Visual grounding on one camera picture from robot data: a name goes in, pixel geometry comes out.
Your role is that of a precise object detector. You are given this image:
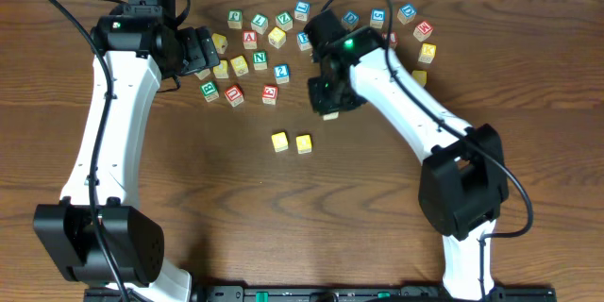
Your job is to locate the blue D block right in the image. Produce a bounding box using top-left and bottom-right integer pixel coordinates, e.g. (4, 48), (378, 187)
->
(397, 4), (417, 25)

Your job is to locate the green V block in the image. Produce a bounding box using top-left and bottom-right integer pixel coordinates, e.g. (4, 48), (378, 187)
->
(195, 69), (211, 80)

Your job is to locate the blue F block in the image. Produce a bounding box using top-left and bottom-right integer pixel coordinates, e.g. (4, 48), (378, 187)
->
(296, 32), (312, 51)

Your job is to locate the blue 2 block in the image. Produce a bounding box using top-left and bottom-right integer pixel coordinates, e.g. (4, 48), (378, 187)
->
(274, 64), (290, 84)

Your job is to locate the yellow G block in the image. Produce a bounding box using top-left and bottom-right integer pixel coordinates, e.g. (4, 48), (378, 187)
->
(411, 70), (428, 87)

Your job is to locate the yellow C block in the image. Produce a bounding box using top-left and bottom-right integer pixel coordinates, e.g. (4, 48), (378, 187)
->
(271, 132), (289, 152)

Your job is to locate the green B block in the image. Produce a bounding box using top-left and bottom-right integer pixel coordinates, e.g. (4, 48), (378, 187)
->
(200, 80), (220, 102)

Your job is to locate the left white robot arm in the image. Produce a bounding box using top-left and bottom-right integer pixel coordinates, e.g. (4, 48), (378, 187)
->
(33, 0), (219, 301)

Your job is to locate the green P block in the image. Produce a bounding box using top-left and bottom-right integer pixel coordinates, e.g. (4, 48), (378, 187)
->
(227, 9), (243, 29)

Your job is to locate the yellow block near left gripper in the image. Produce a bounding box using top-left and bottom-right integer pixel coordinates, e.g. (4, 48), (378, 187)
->
(211, 33), (228, 54)

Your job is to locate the green R block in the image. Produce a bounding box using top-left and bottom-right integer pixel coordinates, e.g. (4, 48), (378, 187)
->
(322, 111), (339, 121)

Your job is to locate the blue 5 block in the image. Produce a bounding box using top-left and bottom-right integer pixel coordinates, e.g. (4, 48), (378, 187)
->
(370, 8), (386, 29)

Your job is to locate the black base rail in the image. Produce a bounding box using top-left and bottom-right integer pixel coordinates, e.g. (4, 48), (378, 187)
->
(84, 283), (557, 302)

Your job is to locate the red I block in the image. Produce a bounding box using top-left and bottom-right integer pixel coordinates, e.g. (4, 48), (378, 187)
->
(382, 32), (398, 49)

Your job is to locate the yellow block upper middle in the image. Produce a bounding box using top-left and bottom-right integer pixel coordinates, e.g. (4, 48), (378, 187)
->
(268, 26), (287, 49)

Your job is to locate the red U block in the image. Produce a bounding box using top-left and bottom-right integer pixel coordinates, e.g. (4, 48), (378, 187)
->
(225, 84), (244, 108)

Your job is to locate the red A block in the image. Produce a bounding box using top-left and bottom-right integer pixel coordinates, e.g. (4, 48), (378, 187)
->
(243, 30), (258, 50)

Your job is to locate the green Z block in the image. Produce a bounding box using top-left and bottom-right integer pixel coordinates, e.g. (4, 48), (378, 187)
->
(276, 11), (294, 31)

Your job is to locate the green N block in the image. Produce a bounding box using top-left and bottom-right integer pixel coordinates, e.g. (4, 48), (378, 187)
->
(252, 51), (268, 71)

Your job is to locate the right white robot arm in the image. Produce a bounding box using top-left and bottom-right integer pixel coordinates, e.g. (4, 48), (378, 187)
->
(304, 10), (509, 301)

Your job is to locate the blue top block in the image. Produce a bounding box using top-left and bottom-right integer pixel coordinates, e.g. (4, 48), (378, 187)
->
(294, 1), (310, 22)

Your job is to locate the yellow K block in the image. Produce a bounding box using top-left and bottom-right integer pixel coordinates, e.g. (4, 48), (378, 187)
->
(418, 43), (437, 64)

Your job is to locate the blue d block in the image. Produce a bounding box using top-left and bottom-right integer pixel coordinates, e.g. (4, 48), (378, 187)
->
(397, 4), (417, 25)
(342, 10), (360, 31)

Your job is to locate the yellow S block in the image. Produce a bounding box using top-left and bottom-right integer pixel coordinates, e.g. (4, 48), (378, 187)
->
(230, 55), (249, 76)

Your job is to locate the red M block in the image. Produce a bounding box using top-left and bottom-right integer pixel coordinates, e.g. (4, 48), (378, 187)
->
(413, 21), (434, 42)

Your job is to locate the yellow o block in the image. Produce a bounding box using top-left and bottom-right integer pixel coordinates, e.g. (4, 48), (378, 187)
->
(296, 134), (312, 154)
(212, 59), (229, 79)

